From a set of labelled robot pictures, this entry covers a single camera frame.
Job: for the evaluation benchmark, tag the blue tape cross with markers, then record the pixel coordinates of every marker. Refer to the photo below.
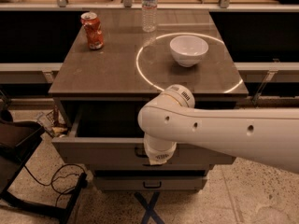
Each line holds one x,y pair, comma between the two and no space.
149,208

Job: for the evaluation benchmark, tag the orange soda can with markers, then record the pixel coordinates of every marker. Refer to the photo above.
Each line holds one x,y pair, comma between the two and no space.
92,27

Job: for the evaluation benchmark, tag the dark chair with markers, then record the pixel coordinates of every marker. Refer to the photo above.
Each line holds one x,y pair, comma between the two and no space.
18,142

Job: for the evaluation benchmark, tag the clear plastic water bottle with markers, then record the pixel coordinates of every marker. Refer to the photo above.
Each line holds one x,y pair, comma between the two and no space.
149,10

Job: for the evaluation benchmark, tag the grey drawer cabinet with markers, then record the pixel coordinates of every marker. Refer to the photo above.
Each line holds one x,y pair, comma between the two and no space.
134,66

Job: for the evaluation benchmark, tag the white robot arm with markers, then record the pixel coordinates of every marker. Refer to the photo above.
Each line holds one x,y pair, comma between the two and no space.
267,136

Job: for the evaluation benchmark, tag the clutter pile beside cabinet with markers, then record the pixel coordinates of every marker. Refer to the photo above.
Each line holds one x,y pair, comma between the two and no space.
53,122

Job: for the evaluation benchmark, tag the white ceramic bowl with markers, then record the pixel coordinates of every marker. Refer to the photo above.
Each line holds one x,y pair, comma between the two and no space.
188,50

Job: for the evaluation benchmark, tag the grey bottom drawer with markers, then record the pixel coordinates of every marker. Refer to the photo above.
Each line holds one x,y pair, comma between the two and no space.
126,183

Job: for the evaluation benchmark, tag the grey top drawer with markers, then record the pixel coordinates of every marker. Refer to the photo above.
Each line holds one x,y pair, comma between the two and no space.
107,133

